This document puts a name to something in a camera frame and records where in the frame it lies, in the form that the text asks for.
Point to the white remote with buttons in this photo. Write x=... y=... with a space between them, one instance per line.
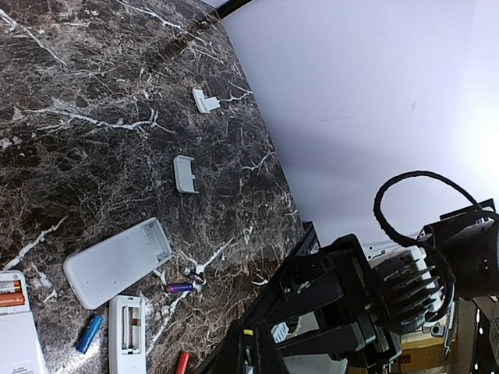
x=20 y=345

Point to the red orange battery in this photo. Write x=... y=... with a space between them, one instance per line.
x=183 y=363

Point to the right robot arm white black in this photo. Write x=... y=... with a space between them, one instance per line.
x=469 y=245

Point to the orange battery in remote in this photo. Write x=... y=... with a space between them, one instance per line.
x=11 y=300
x=7 y=288

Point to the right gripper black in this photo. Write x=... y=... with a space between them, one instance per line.
x=331 y=285

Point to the white remote with label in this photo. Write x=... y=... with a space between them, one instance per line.
x=126 y=335

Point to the blue battery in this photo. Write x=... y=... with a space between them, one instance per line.
x=89 y=334

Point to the white battery cover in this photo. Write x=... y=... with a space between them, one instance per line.
x=184 y=176
x=205 y=105

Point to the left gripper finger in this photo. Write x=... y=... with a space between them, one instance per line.
x=255 y=345

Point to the black front rail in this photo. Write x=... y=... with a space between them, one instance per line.
x=257 y=304

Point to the right black frame post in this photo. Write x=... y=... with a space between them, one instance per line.
x=225 y=8

